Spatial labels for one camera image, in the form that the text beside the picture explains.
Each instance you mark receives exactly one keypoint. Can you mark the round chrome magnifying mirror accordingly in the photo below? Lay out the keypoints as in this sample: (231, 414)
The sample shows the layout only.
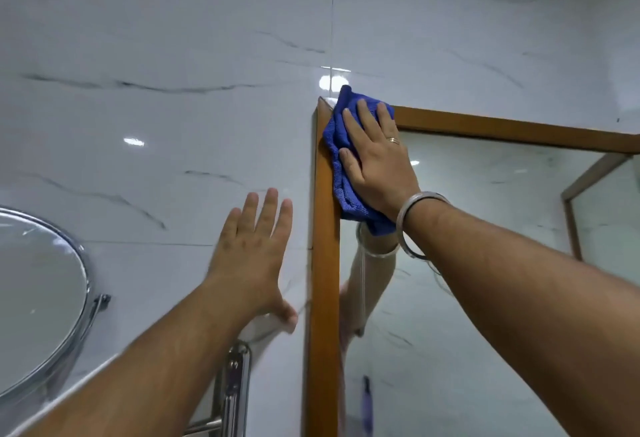
(40, 302)

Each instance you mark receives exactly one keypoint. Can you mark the blue microfiber cloth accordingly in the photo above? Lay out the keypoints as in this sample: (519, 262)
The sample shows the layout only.
(345, 162)

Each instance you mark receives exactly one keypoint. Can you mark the wooden framed wall mirror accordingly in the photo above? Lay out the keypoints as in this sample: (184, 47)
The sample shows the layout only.
(450, 277)

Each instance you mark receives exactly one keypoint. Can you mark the person's right thumb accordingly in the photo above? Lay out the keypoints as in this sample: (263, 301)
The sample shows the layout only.
(350, 167)

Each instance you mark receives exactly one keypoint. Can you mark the chrome wall bracket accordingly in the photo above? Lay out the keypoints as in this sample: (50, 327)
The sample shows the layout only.
(227, 391)

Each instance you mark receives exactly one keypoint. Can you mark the person's left little finger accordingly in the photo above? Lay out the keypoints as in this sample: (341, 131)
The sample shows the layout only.
(230, 229)

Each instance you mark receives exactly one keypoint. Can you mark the silver bangle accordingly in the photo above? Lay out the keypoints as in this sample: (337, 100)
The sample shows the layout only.
(412, 222)

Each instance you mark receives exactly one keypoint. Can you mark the person's left hand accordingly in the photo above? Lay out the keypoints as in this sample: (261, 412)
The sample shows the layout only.
(250, 264)

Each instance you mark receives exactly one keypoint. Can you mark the person's left forearm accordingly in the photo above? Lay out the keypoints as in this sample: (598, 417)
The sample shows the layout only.
(135, 371)

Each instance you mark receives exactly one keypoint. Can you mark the person's left thumb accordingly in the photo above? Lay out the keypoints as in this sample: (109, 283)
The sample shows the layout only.
(286, 315)

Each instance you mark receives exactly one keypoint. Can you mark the person's left middle finger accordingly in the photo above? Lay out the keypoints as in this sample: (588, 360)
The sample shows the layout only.
(266, 214)

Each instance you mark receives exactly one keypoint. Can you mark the person's right middle finger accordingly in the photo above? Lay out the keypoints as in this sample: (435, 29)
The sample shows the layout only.
(369, 119)

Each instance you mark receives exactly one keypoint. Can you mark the person's right hand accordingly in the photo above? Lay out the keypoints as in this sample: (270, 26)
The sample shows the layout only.
(380, 172)

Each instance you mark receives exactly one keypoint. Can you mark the person's right forearm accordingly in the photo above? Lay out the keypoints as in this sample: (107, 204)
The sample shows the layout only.
(530, 316)

